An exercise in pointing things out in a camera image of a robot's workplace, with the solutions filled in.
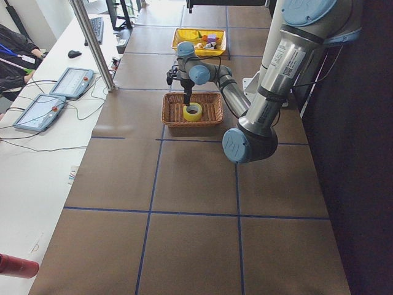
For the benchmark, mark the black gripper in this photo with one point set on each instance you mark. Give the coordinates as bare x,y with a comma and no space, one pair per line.
186,85

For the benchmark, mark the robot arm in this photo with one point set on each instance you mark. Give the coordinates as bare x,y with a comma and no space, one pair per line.
298,28

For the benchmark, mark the black monitor stand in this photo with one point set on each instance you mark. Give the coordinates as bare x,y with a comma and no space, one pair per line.
123,14

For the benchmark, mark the panda figurine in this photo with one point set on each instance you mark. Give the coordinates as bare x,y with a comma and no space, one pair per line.
211,45

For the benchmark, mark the black keyboard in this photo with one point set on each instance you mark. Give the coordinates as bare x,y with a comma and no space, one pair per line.
97,25

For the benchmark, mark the lower teach pendant tablet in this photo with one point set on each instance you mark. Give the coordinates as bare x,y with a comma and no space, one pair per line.
42,112

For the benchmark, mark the toy carrot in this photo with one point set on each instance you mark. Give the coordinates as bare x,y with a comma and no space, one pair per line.
201,37

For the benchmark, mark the white pillar with base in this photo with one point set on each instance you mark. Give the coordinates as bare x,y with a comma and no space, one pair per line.
251,84

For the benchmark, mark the brown wicker basket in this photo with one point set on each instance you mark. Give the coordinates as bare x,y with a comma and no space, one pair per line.
204,110

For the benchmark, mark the black computer mouse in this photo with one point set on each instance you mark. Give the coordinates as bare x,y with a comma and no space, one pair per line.
74,54

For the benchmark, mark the yellow plastic basket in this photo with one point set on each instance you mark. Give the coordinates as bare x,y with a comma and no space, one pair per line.
190,35

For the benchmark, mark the purple foam block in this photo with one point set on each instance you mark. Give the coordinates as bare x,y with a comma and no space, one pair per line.
211,38

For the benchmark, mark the yellow tape roll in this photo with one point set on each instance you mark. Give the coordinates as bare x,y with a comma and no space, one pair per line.
192,113

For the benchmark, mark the toy croissant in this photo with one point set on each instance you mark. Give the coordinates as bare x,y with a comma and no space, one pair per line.
199,46

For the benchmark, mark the red bottle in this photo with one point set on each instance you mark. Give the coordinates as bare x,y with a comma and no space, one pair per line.
17,267

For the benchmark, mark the aluminium frame post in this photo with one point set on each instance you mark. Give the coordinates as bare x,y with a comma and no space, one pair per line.
84,23

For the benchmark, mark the seated person in black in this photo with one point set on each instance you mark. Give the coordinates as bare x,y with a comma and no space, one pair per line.
20,57

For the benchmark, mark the teach pendant tablet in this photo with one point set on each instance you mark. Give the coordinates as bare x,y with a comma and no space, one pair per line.
72,83
42,112

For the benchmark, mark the upper teach pendant tablet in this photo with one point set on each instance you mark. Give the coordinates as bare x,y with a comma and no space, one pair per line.
72,83

